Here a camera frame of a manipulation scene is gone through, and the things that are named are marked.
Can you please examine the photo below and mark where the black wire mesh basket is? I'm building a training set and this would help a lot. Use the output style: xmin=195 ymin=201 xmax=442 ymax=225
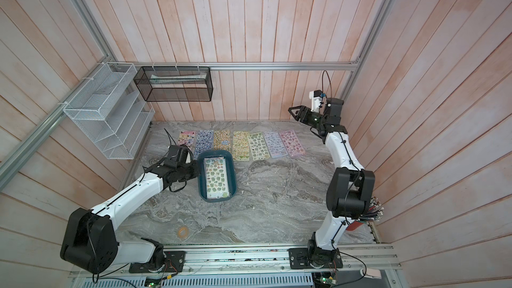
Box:
xmin=134 ymin=65 xmax=213 ymax=102

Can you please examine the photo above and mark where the green panda sticker sheet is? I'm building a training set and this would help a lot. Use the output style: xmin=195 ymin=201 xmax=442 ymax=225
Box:
xmin=232 ymin=131 xmax=250 ymax=161

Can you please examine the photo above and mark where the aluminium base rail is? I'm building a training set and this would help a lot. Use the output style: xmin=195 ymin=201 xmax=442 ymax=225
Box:
xmin=69 ymin=242 xmax=402 ymax=277

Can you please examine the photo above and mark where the white wire mesh shelf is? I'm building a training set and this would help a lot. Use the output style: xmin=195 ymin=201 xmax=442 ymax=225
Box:
xmin=64 ymin=62 xmax=155 ymax=160

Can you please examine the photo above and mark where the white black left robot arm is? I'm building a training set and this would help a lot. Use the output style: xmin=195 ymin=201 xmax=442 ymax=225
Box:
xmin=60 ymin=145 xmax=199 ymax=275

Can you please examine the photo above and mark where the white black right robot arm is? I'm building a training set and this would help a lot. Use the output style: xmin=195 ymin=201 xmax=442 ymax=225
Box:
xmin=289 ymin=90 xmax=375 ymax=269

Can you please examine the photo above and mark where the green cactus sticker sheet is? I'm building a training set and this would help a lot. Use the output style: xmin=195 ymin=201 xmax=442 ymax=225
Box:
xmin=204 ymin=157 xmax=231 ymax=199

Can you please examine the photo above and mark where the lilac gem sticker sheet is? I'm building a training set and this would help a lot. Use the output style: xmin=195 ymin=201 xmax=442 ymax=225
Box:
xmin=263 ymin=131 xmax=288 ymax=159

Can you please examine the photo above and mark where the yellow animal sticker sheet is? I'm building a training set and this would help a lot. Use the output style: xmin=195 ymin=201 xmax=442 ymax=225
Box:
xmin=213 ymin=129 xmax=231 ymax=151

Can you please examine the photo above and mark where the white green sticker sheet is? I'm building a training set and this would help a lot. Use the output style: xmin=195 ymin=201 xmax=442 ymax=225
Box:
xmin=248 ymin=132 xmax=271 ymax=161

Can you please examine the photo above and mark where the blue penguin sticker sheet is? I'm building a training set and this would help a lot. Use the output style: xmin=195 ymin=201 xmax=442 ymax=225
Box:
xmin=194 ymin=130 xmax=215 ymax=158

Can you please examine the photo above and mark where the teal plastic storage box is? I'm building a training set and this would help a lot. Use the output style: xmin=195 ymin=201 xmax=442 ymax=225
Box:
xmin=197 ymin=150 xmax=237 ymax=203

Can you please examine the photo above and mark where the aluminium frame bar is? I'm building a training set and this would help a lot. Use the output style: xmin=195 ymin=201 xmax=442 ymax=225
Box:
xmin=131 ymin=61 xmax=359 ymax=71

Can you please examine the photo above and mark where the pink character sticker sheet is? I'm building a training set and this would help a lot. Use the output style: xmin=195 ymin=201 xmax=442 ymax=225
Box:
xmin=279 ymin=130 xmax=305 ymax=157

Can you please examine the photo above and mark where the red cup of pencils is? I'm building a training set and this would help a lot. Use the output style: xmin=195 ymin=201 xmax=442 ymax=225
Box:
xmin=347 ymin=197 xmax=384 ymax=231

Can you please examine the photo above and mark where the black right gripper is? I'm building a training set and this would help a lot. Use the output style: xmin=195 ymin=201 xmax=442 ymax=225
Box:
xmin=289 ymin=107 xmax=327 ymax=131

